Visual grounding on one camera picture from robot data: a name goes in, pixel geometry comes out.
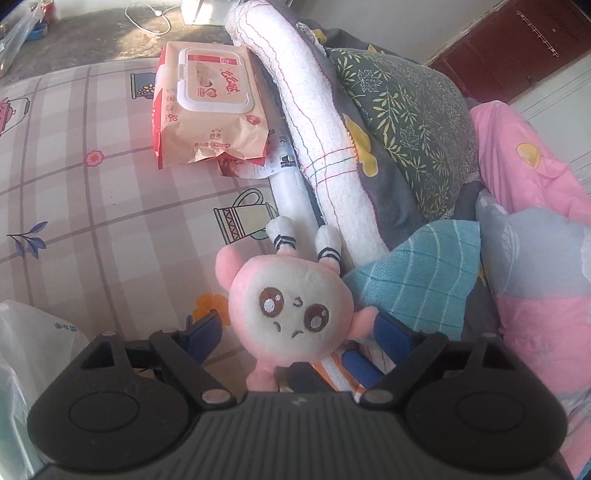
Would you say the white cable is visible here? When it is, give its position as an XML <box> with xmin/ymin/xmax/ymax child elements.
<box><xmin>124</xmin><ymin>0</ymin><xmax>171</xmax><ymax>35</ymax></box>

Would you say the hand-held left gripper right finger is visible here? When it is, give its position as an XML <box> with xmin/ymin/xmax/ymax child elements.
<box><xmin>344</xmin><ymin>314</ymin><xmax>518</xmax><ymax>408</ymax></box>

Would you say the white tube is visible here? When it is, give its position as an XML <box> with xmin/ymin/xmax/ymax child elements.
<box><xmin>265</xmin><ymin>115</ymin><xmax>319</xmax><ymax>232</ymax></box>

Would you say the red white printed paper packet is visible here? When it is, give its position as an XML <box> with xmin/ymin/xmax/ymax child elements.
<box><xmin>217</xmin><ymin>154</ymin><xmax>278</xmax><ymax>180</ymax></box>

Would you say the white rolled towel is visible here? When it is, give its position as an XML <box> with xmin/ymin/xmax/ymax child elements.
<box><xmin>225</xmin><ymin>2</ymin><xmax>393</xmax><ymax>264</ymax></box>

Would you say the green leaf print pillow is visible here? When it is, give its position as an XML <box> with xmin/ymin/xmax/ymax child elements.
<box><xmin>325</xmin><ymin>46</ymin><xmax>481</xmax><ymax>210</ymax></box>

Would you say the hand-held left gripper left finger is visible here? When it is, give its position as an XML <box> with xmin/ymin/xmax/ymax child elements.
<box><xmin>81</xmin><ymin>310</ymin><xmax>234</xmax><ymax>408</ymax></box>

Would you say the plaid printed bed sheet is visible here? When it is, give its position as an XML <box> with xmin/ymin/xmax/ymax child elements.
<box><xmin>0</xmin><ymin>58</ymin><xmax>319</xmax><ymax>370</ymax></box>

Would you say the white plastic bag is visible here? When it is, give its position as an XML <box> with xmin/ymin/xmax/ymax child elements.
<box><xmin>0</xmin><ymin>300</ymin><xmax>90</xmax><ymax>462</ymax></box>

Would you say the white water dispenser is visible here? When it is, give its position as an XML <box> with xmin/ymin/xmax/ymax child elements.
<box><xmin>181</xmin><ymin>0</ymin><xmax>232</xmax><ymax>26</ymax></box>

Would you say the teal checked cloth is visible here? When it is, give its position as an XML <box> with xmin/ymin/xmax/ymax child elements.
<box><xmin>342</xmin><ymin>219</ymin><xmax>481</xmax><ymax>342</ymax></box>

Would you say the pink plush toy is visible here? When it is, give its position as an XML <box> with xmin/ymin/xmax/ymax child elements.
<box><xmin>216</xmin><ymin>216</ymin><xmax>377</xmax><ymax>393</ymax></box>

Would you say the dark red wooden cabinet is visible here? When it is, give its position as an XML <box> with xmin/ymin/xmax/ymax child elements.
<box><xmin>425</xmin><ymin>0</ymin><xmax>591</xmax><ymax>104</ymax></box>

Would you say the peach wet wipes pack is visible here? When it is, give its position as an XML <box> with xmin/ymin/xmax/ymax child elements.
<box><xmin>151</xmin><ymin>41</ymin><xmax>271</xmax><ymax>169</ymax></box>

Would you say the clear plastic bag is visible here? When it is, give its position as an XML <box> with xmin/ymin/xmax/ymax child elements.
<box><xmin>0</xmin><ymin>7</ymin><xmax>47</xmax><ymax>77</ymax></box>

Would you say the grey leaf-pattern pillow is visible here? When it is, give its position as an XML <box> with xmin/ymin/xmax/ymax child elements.
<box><xmin>295</xmin><ymin>21</ymin><xmax>485</xmax><ymax>252</ymax></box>

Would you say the pink quilt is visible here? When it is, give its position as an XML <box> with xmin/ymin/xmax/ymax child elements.
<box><xmin>468</xmin><ymin>100</ymin><xmax>591</xmax><ymax>444</ymax></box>

